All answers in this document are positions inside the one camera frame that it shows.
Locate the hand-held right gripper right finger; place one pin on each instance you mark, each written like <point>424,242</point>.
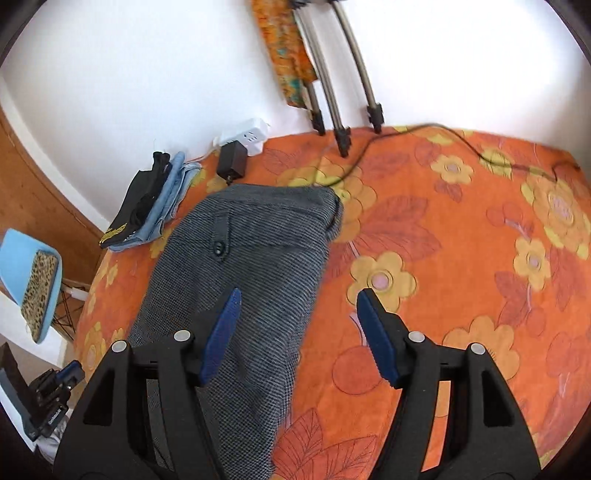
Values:
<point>376,332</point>

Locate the grey woven pants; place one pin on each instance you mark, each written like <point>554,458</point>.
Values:
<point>249,277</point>

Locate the metal tripod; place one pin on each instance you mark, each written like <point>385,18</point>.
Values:
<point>332,69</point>

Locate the white power strip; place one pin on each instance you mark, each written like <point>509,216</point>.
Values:
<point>244,134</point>

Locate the orange patterned cloth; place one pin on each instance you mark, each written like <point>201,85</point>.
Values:
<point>285,50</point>

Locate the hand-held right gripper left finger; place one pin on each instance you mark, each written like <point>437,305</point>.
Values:
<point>220,332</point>

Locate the light blue chair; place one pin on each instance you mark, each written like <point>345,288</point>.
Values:
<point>27,267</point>

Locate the black power adapter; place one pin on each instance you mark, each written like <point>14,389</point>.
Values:
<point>231,160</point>

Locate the orange floral bedspread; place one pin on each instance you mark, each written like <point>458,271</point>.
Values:
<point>452,277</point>

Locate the light blue folded jeans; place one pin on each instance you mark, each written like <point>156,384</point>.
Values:
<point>168,198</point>

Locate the leopard print cushion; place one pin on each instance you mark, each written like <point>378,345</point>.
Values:
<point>39,286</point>

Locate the black folded garment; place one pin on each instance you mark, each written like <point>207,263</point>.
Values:
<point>138,198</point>

